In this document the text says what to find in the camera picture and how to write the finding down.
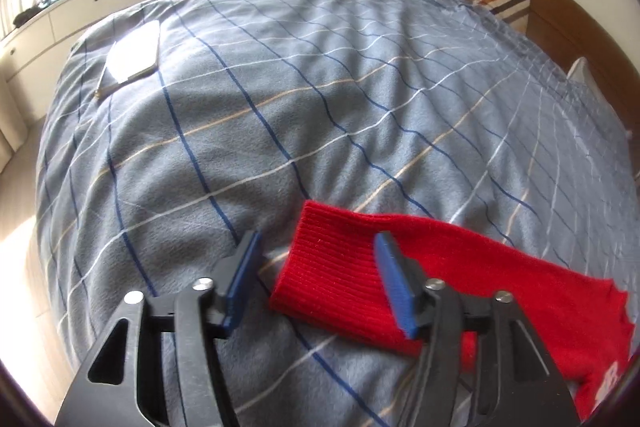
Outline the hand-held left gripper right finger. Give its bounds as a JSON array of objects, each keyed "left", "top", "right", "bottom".
[{"left": 374, "top": 231, "right": 583, "bottom": 427}]

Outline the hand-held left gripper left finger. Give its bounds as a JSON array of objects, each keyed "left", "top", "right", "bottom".
[{"left": 54, "top": 230, "right": 264, "bottom": 427}]

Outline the red knit sweater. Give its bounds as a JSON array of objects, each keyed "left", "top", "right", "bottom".
[{"left": 269, "top": 200, "right": 630, "bottom": 423}]

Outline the grey checked blanket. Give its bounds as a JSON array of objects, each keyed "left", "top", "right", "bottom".
[{"left": 35, "top": 0, "right": 636, "bottom": 427}]

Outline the white tablet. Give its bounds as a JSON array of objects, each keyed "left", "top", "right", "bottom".
[{"left": 95, "top": 20, "right": 162, "bottom": 98}]

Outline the white pillow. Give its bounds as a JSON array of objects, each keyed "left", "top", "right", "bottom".
[{"left": 567, "top": 57, "right": 632, "bottom": 135}]

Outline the wooden headboard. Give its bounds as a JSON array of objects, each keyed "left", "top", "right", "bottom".
[{"left": 460, "top": 0, "right": 640, "bottom": 132}]

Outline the striped pillow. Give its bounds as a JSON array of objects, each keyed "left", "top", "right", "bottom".
[{"left": 472, "top": 0, "right": 531, "bottom": 32}]

